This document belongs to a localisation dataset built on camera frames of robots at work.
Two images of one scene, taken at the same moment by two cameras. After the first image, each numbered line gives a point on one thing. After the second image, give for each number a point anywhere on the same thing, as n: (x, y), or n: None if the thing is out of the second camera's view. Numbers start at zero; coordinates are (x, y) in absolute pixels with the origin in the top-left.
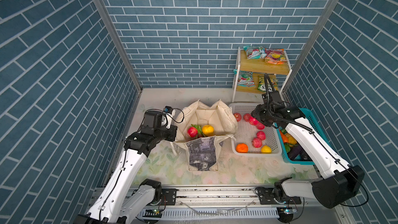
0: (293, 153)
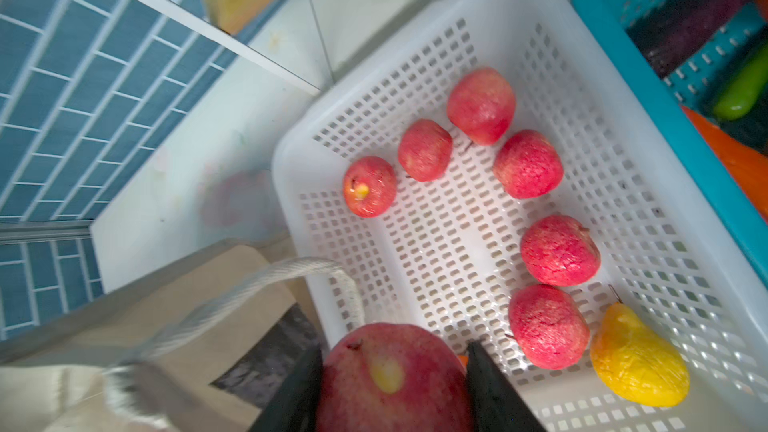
0: (670, 29)
